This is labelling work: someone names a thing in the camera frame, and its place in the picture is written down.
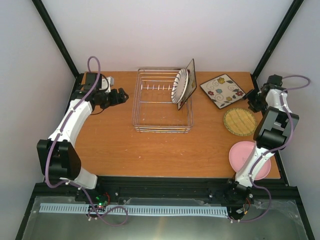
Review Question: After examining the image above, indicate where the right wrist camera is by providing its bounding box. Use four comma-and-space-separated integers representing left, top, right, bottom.
266, 74, 283, 87

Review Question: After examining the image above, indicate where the left circuit board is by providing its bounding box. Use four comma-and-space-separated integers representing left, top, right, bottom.
95, 192, 111, 208

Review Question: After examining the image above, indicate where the right circuit board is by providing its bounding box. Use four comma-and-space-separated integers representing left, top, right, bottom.
236, 198, 251, 215

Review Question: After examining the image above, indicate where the wire metal dish rack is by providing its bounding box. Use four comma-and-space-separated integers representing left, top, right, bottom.
132, 67, 194, 133

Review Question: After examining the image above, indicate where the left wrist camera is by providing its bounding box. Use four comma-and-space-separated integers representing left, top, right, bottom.
83, 72, 114, 93

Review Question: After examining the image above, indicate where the circuit board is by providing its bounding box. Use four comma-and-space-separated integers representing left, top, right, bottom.
236, 198, 251, 215
95, 192, 111, 208

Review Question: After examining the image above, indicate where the right black frame post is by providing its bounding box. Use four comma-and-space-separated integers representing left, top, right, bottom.
251, 0, 304, 80

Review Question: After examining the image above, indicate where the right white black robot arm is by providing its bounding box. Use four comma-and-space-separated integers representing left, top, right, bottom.
234, 83, 300, 189

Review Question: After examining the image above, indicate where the black frame post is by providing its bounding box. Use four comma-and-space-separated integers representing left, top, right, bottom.
31, 0, 80, 79
251, 0, 304, 80

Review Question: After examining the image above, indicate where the square dark rimmed plate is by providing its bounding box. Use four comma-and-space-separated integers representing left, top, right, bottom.
200, 74, 246, 109

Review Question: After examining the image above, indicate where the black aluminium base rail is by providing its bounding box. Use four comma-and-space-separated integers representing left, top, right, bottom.
32, 176, 302, 205

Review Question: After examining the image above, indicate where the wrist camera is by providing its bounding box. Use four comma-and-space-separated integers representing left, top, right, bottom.
266, 74, 283, 87
83, 72, 114, 93

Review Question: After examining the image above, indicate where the square floral plate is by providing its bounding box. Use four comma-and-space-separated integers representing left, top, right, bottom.
177, 58, 197, 111

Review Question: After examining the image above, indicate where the pink round plate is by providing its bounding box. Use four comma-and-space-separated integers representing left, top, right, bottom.
229, 141, 272, 180

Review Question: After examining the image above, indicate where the left black frame post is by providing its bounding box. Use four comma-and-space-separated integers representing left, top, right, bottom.
31, 0, 80, 79

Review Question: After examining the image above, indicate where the round striped white plate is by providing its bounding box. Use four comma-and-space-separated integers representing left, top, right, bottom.
171, 68, 189, 104

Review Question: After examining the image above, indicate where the round woven bamboo plate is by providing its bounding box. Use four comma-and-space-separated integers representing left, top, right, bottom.
223, 107, 258, 137

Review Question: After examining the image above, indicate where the grey slotted cable duct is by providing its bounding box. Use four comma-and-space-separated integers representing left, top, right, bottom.
38, 203, 228, 218

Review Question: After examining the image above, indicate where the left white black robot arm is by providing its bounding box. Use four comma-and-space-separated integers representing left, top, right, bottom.
36, 88, 129, 202

